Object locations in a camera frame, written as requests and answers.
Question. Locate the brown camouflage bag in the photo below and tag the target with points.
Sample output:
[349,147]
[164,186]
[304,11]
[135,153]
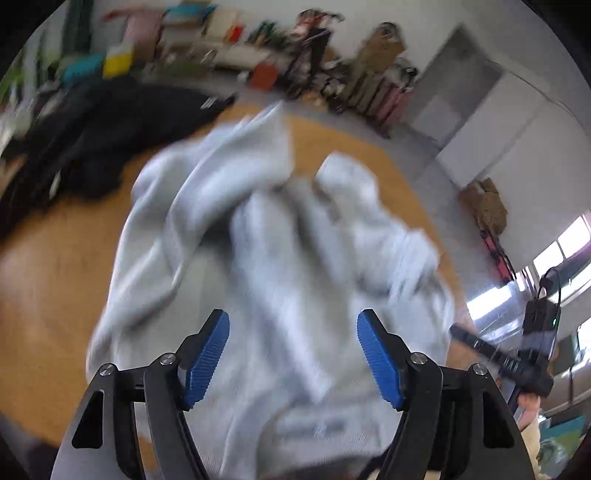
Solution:
[482,200]

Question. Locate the orange paper bag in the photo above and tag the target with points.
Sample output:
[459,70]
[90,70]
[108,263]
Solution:
[264,75]

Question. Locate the person's right hand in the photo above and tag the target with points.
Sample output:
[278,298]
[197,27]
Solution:
[530,404]

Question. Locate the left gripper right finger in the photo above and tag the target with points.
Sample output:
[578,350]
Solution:
[454,423]

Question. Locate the grey knit sweater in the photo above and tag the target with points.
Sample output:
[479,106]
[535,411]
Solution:
[222,222]

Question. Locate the black garment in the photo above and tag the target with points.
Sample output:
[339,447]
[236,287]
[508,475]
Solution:
[81,147]

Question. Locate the brown cardboard boxes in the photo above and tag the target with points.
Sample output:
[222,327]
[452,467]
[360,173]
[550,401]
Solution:
[382,47]

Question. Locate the teal suitcase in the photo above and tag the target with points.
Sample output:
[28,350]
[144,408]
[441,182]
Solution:
[82,69]

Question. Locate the pink suitcase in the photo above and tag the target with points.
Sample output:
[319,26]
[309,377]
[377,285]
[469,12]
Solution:
[142,31]

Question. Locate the black wheeled cart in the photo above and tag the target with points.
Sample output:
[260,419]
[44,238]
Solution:
[310,36]

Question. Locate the yellow bag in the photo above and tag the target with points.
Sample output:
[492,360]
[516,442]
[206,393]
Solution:
[117,62]

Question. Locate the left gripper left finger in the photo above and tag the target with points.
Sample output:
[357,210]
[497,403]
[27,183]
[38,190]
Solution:
[101,441]

